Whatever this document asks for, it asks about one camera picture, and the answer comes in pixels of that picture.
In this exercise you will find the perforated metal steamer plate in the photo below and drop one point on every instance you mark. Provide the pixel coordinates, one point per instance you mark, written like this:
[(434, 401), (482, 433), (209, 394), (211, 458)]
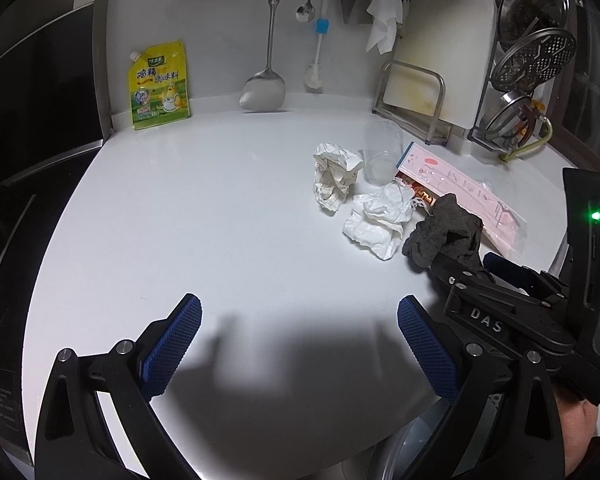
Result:
[(535, 57)]

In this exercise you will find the pink plastic package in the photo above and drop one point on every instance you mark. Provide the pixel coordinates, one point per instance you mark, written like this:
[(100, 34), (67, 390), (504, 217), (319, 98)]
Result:
[(460, 185)]

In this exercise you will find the clear plastic cup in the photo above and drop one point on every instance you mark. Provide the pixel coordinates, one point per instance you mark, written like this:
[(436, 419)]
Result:
[(380, 160)]

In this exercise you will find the red snack wrapper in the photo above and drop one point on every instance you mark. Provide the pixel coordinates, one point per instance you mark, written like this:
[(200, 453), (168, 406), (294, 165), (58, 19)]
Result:
[(420, 192)]

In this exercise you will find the person's right hand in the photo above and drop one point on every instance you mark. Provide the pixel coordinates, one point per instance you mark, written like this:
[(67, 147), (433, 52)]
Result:
[(575, 425)]

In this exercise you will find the white bottle brush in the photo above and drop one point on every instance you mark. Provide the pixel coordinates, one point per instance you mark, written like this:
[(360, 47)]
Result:
[(321, 27)]

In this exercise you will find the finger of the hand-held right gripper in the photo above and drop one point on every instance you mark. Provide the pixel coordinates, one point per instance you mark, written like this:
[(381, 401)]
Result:
[(510, 270), (480, 305)]

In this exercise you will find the white hanging cloth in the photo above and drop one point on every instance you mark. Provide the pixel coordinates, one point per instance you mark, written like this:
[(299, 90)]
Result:
[(385, 15)]

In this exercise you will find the dark grey cloth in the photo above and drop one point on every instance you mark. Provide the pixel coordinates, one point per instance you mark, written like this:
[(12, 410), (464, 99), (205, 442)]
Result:
[(445, 230)]

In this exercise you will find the brown pot holder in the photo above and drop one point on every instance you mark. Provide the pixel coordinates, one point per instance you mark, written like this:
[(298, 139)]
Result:
[(530, 117)]

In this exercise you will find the metal spatula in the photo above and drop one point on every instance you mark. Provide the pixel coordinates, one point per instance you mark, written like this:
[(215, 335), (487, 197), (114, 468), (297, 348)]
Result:
[(262, 92)]

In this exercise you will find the white cutting board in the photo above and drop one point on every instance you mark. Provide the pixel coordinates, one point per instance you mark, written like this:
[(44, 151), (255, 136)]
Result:
[(445, 35)]

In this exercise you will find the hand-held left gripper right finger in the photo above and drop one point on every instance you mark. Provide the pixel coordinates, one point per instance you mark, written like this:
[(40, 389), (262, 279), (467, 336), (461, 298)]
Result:
[(427, 347)]

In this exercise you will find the lined paper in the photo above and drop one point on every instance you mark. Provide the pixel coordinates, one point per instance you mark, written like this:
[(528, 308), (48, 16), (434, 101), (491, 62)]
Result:
[(332, 175)]

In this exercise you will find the metal pot lid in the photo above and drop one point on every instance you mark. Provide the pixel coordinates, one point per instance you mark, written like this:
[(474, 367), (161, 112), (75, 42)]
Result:
[(530, 0)]

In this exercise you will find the yellow seasoning pouch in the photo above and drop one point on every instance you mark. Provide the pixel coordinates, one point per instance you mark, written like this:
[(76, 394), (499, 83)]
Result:
[(157, 90)]

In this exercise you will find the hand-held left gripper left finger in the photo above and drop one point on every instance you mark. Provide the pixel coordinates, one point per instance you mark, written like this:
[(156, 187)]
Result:
[(172, 345)]

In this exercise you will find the white tissue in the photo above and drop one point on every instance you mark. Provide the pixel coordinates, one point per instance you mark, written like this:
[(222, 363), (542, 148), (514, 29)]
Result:
[(375, 220)]

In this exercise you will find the metal cutting board rack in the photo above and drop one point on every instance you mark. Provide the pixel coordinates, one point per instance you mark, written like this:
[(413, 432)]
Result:
[(439, 100)]

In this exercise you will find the glass pot lid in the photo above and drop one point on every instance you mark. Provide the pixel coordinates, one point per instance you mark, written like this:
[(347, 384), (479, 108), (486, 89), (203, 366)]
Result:
[(505, 110)]

